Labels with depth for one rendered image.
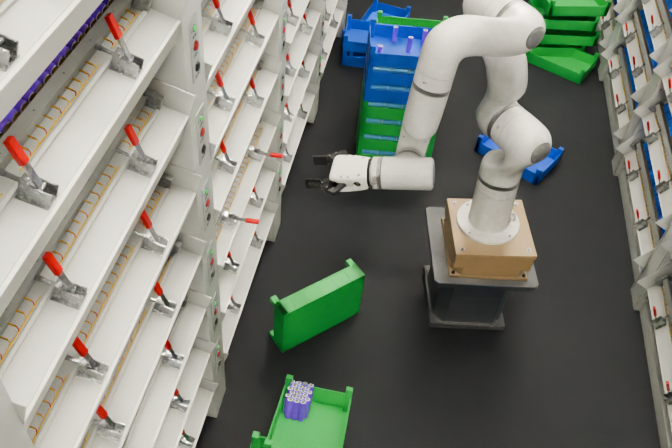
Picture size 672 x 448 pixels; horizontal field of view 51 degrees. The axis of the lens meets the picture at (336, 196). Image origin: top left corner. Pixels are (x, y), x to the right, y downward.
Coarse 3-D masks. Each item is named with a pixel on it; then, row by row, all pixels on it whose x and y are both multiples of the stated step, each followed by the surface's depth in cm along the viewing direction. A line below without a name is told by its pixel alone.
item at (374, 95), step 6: (366, 84) 260; (366, 90) 262; (372, 90) 261; (378, 90) 261; (384, 90) 262; (366, 96) 264; (372, 96) 263; (378, 96) 263; (384, 96) 263; (390, 96) 263; (396, 96) 263; (402, 96) 263; (408, 96) 263; (384, 102) 265; (390, 102) 265; (396, 102) 265; (402, 102) 265
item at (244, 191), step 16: (272, 112) 213; (272, 128) 215; (256, 144) 208; (240, 176) 198; (256, 176) 200; (240, 192) 194; (240, 208) 191; (224, 224) 185; (224, 240) 182; (224, 256) 179
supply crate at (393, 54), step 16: (384, 32) 266; (400, 32) 266; (416, 32) 266; (368, 48) 260; (384, 48) 262; (400, 48) 263; (416, 48) 263; (368, 64) 254; (384, 64) 253; (400, 64) 253; (416, 64) 253
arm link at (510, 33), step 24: (456, 24) 153; (480, 24) 153; (504, 24) 151; (528, 24) 151; (432, 48) 154; (456, 48) 154; (480, 48) 155; (504, 48) 154; (528, 48) 154; (432, 72) 157
